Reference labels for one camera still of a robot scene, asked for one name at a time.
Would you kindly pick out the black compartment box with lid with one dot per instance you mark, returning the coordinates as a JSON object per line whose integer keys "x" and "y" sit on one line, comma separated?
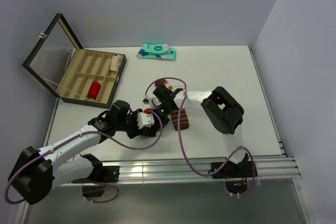
{"x": 67, "y": 70}

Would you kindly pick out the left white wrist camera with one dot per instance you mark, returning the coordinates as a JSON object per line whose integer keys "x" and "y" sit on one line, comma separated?
{"x": 145, "y": 119}

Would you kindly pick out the beige rolled sock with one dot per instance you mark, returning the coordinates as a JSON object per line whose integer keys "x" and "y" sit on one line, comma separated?
{"x": 115, "y": 62}

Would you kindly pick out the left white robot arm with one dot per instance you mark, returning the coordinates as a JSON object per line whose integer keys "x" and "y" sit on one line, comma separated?
{"x": 38, "y": 171}

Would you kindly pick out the aluminium mounting rail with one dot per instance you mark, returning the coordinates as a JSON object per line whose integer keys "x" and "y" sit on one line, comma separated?
{"x": 167, "y": 191}

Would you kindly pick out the red rolled sock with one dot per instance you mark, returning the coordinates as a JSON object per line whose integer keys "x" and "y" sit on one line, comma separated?
{"x": 94, "y": 90}

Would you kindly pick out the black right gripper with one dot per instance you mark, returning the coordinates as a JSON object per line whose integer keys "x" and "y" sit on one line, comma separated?
{"x": 155, "y": 107}

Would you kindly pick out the mint green folded socks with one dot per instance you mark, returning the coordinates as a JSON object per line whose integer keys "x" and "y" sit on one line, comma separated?
{"x": 159, "y": 52}

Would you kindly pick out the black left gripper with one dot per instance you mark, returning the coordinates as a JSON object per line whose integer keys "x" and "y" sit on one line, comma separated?
{"x": 135, "y": 131}

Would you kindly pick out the black white striped sock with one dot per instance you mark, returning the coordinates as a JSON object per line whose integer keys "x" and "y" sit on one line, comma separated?
{"x": 153, "y": 130}

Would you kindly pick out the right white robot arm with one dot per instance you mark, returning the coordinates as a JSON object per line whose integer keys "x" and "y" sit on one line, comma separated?
{"x": 225, "y": 115}

